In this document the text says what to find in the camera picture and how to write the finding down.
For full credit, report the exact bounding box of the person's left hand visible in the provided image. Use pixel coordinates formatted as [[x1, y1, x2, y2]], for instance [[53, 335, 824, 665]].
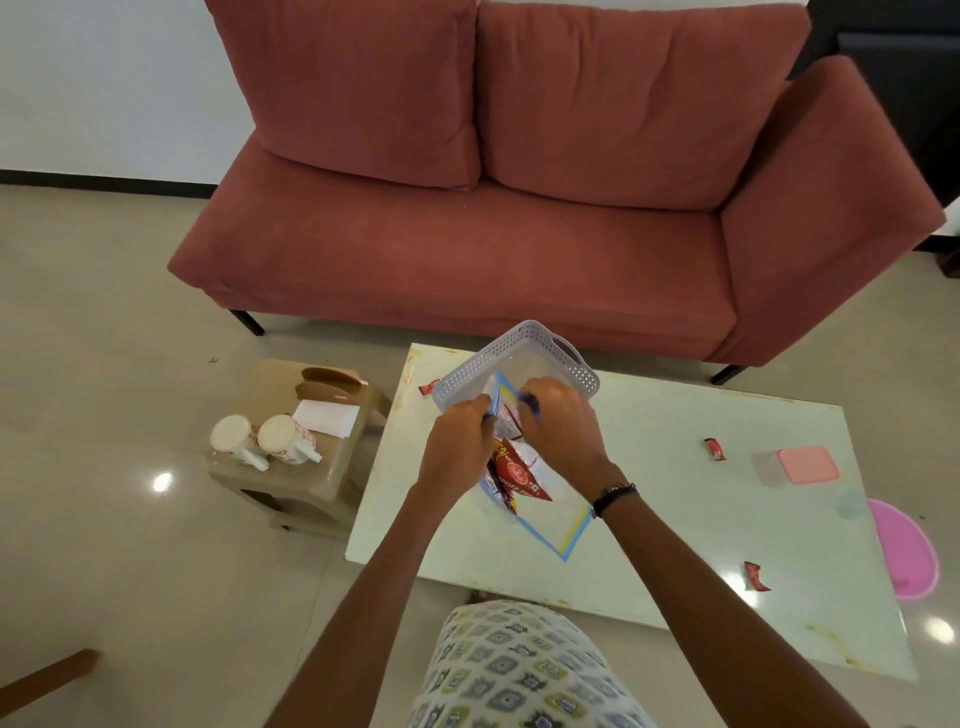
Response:
[[414, 395, 498, 511]]

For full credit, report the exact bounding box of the person's right hand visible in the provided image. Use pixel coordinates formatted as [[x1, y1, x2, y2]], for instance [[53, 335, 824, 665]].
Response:
[[517, 377, 628, 502]]

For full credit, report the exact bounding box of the yellow red snack packet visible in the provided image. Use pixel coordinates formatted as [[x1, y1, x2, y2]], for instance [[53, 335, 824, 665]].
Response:
[[485, 438, 554, 515]]

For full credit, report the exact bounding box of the clear blue-sealed zip bag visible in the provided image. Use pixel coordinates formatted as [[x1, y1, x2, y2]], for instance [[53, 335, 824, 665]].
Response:
[[479, 371, 594, 564]]

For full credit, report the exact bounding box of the grey plastic tray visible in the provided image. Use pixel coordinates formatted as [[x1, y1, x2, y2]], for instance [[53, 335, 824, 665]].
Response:
[[431, 320, 601, 414]]

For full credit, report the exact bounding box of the wooden napkin holder with napkins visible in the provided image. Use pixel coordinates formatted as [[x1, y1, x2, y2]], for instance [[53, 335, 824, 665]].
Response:
[[293, 366, 369, 408]]

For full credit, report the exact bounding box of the white floral mug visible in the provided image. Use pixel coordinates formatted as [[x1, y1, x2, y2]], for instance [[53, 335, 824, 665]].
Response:
[[256, 413, 324, 467], [209, 414, 270, 473]]

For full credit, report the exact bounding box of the person's right forearm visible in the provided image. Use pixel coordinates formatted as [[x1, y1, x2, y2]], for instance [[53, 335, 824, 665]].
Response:
[[599, 491, 871, 728]]

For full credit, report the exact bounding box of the person's left forearm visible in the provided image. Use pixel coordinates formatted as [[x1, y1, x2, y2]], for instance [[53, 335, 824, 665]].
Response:
[[266, 483, 451, 728]]

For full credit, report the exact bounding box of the beige plastic stool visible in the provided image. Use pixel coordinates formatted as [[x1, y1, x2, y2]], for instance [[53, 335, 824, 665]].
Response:
[[204, 358, 393, 541]]

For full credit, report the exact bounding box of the red fabric sofa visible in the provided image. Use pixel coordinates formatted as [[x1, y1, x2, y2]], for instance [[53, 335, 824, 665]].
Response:
[[166, 0, 948, 369]]

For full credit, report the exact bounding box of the clear container with pink lid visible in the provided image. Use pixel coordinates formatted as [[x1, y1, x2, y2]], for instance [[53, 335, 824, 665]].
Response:
[[752, 446, 841, 489]]

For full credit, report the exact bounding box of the red sofa back cushion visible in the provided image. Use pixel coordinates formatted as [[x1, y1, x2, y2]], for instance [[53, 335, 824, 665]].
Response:
[[203, 0, 481, 190], [476, 2, 813, 213]]

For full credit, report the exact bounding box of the pink plastic stool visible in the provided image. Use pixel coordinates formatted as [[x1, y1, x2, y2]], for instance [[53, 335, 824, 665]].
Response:
[[866, 497, 940, 601]]

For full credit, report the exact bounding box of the brown wooden furniture leg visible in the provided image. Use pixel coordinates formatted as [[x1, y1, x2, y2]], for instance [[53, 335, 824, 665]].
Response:
[[0, 649, 101, 718]]

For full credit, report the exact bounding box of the dark furniture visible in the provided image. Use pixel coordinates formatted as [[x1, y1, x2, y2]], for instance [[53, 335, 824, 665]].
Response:
[[787, 0, 960, 211]]

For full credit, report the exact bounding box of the black beaded bracelet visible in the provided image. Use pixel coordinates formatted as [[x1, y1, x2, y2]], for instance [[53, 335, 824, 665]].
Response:
[[588, 483, 640, 520]]

